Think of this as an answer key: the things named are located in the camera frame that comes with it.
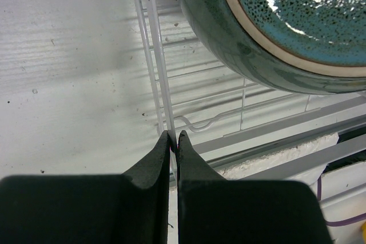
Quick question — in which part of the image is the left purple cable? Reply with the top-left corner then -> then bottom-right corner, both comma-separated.
316,175 -> 366,227

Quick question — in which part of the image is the dark green bowl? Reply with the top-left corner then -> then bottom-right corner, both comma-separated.
179,0 -> 365,94

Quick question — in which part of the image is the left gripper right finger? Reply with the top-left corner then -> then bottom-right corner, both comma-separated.
177,131 -> 332,243

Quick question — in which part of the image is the white wire dish rack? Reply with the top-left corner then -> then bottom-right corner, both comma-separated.
134,0 -> 365,183

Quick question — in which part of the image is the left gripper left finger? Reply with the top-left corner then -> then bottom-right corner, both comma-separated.
1,132 -> 171,243

